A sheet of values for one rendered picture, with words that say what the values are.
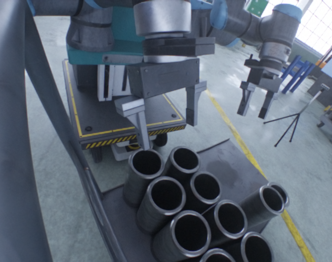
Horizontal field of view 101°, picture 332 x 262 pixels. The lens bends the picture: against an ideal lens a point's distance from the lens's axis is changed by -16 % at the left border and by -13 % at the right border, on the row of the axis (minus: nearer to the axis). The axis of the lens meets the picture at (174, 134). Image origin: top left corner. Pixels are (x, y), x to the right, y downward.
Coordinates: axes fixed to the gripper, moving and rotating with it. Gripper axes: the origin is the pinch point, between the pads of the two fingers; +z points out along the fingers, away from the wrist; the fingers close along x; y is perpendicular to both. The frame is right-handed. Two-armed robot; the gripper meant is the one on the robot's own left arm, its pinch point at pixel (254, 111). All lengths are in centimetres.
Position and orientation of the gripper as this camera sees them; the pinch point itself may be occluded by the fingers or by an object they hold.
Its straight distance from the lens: 60.6
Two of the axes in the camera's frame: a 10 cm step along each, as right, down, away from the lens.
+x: 8.4, 0.2, 5.4
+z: -2.3, 9.2, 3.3
